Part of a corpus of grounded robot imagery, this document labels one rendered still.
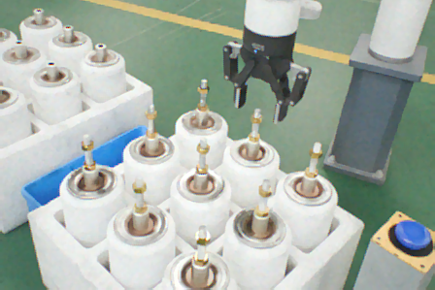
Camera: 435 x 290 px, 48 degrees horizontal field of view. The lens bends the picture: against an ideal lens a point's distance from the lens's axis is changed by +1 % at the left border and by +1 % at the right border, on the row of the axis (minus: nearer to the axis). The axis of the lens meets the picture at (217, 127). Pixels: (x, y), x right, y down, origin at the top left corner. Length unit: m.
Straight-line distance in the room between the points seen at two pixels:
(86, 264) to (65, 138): 0.34
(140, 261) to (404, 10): 0.68
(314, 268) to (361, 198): 0.43
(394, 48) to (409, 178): 0.35
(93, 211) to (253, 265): 0.25
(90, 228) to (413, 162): 0.85
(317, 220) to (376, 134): 0.43
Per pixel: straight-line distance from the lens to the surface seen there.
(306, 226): 0.78
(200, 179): 0.74
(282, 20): 0.67
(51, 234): 0.81
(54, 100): 1.02
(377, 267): 0.68
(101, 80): 1.07
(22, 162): 1.00
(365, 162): 1.21
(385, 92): 1.10
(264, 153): 0.83
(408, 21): 1.05
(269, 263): 0.70
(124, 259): 0.70
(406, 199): 1.22
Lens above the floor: 0.77
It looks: 36 degrees down
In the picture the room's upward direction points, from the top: 4 degrees clockwise
